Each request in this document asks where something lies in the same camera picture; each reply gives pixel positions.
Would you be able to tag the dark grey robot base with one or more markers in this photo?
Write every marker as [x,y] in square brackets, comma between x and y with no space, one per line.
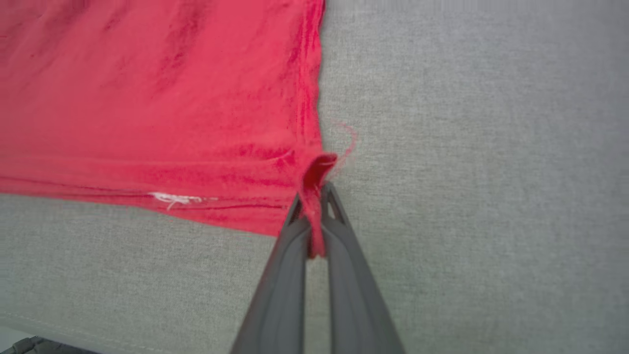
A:
[39,347]

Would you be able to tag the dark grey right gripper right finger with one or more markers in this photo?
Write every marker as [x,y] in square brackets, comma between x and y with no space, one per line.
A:
[354,295]

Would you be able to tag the grey fabric sofa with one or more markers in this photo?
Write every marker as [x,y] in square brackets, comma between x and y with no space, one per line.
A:
[491,196]

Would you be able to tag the red number 23 jersey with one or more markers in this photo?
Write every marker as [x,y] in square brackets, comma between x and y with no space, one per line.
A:
[147,98]

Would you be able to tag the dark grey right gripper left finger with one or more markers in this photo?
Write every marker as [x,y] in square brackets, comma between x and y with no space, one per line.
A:
[282,295]

